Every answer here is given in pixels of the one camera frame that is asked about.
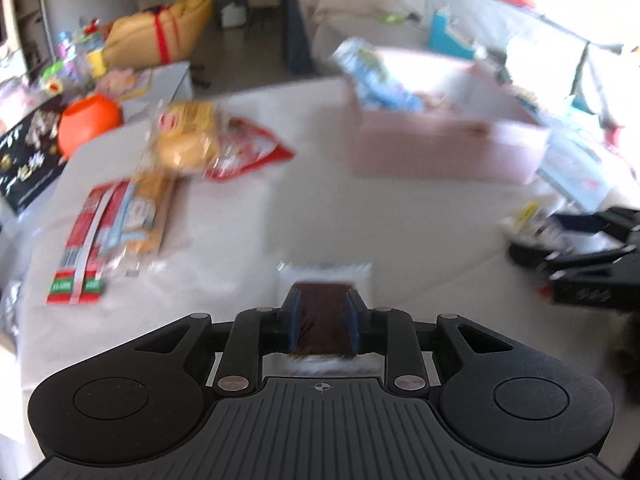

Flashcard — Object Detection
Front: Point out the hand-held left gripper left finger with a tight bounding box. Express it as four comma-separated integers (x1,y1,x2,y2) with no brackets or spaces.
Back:
132,290,304,396

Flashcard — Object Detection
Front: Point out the green white toy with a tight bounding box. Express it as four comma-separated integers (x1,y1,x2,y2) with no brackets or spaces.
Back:
40,62,69,94

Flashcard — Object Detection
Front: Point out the clear cracker stick packet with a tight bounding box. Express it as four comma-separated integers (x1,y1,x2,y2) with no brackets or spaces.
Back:
502,200,571,251

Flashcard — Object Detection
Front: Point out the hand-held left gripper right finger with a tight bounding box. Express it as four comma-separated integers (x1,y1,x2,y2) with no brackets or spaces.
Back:
345,290,521,396

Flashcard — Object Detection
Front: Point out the blue snack bag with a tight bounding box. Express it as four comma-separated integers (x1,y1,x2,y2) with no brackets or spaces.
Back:
331,37,426,113

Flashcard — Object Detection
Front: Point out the pink cardboard box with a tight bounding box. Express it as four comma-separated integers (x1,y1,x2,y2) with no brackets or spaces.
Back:
345,47,551,184

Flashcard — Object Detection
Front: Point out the pink plush toy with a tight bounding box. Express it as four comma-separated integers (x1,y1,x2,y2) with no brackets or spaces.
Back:
95,69,139,99

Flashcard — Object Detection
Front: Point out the red white printed snack packet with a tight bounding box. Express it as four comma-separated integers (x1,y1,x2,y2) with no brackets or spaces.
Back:
202,117,297,182

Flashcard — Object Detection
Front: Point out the black snack bag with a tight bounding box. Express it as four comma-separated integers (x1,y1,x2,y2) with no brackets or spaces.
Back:
0,105,71,216

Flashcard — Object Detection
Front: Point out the white printed card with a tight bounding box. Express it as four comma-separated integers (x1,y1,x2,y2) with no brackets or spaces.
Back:
505,35,586,106

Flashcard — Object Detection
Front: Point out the white floor appliance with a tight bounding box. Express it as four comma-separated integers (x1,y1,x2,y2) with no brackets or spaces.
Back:
220,2,249,29

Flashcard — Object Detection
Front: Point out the wall shelf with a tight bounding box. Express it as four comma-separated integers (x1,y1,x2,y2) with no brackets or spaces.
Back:
10,0,51,61

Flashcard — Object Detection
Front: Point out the blue cabinet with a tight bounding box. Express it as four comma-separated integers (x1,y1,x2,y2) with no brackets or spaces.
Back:
285,0,441,76

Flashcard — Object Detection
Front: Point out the yellow bean bag sofa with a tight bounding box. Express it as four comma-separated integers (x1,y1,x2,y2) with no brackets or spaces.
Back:
105,0,213,68

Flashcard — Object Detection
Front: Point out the orange pumpkin bucket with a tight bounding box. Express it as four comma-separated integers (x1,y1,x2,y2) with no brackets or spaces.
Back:
56,95,124,158

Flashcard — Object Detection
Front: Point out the cartoon cookie packet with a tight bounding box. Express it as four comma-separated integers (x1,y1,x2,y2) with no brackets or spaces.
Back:
107,172,176,276

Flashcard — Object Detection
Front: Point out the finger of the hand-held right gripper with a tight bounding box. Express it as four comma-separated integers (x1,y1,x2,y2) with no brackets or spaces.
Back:
550,206,640,243
507,241,640,282

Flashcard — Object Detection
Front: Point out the teal box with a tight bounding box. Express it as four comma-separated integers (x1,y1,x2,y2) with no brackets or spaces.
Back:
429,10,488,61

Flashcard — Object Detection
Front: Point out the red green striped packet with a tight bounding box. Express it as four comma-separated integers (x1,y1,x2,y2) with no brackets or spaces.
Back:
46,184,126,306

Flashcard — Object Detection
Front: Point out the yellow bread packet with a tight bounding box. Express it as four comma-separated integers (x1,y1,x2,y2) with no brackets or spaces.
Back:
142,101,228,178

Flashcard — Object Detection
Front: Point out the clear brown cake packet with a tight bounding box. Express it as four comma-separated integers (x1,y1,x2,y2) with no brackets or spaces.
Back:
276,260,373,363

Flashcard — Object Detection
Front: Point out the pink printed paper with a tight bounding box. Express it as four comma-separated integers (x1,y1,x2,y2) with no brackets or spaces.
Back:
537,130,626,213

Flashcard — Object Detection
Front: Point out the grey covered sofa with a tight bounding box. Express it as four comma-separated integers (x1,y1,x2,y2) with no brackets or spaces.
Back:
297,0,640,161

